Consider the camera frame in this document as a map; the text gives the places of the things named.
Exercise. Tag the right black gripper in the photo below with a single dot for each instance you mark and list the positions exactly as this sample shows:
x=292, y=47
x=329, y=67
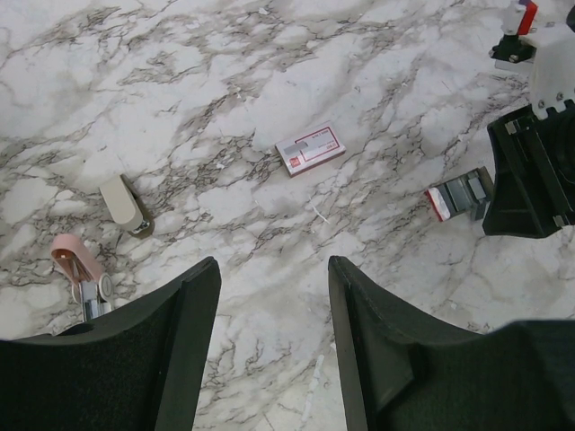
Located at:
x=533, y=195

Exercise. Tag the staple box with staples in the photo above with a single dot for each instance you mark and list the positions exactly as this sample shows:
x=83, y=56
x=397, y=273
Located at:
x=470, y=193

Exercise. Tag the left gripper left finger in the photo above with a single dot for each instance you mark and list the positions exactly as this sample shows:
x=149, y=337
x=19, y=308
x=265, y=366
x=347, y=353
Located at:
x=139, y=367

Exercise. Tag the red white staple box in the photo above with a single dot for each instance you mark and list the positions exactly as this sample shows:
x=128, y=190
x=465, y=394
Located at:
x=310, y=148

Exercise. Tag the beige stapler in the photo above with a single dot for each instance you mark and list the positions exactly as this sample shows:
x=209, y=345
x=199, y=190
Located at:
x=126, y=208

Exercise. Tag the pink stapler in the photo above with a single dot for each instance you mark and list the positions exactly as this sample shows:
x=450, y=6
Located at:
x=91, y=286

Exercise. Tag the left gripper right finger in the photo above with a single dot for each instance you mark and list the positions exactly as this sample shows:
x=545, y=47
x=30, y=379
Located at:
x=403, y=369

